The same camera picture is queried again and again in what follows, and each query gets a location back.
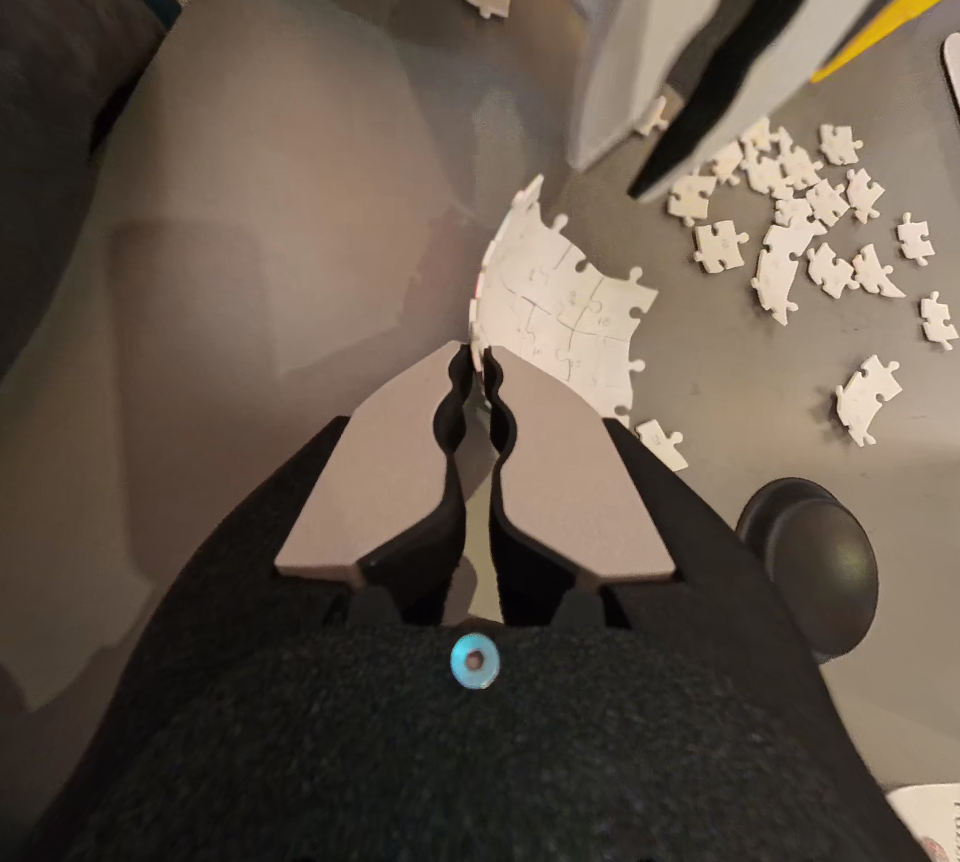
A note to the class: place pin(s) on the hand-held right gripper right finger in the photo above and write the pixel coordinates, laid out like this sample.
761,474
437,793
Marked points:
577,494

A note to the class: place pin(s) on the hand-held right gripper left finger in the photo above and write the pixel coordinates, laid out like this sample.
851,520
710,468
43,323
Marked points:
375,487

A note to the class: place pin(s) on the yellow plastic bin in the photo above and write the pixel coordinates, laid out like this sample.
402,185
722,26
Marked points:
900,7

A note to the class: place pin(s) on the curved assembled puzzle section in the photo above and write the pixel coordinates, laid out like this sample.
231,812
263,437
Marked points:
555,299

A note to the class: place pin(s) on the pile of white puzzle pieces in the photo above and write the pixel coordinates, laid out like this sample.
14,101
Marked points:
787,202

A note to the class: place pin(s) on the joined white puzzle piece pair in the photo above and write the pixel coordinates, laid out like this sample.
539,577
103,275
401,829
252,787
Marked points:
866,397

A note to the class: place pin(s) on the black round stand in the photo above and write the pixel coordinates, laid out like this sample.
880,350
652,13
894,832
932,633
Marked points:
817,569

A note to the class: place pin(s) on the white printed paper sheet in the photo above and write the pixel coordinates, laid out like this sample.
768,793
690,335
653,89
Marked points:
926,828

